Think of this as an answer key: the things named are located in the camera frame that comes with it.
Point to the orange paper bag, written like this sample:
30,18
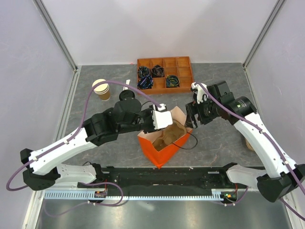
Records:
160,158

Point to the blue striped rolled tie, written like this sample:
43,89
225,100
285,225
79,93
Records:
145,83

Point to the black cup lid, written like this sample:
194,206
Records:
126,94

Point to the green yellow rolled tie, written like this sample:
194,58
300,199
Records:
172,81

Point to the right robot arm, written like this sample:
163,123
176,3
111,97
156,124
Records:
281,174

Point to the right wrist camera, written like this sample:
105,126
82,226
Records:
199,90

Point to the black brown rolled tie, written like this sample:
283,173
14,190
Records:
157,71

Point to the stack of paper cups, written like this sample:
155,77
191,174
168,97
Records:
103,91

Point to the cardboard cup carrier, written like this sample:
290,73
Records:
248,145
169,135

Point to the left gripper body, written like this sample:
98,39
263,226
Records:
147,124

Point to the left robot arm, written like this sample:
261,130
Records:
45,167

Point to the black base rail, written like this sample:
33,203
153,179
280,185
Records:
167,181

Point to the white wrapped straw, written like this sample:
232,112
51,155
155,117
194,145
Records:
127,83

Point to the dark patterned rolled tie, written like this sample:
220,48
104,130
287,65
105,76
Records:
143,71

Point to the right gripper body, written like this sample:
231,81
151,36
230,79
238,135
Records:
207,111

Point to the white cable duct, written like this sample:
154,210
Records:
96,195

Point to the wooden compartment tray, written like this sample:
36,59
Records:
179,66

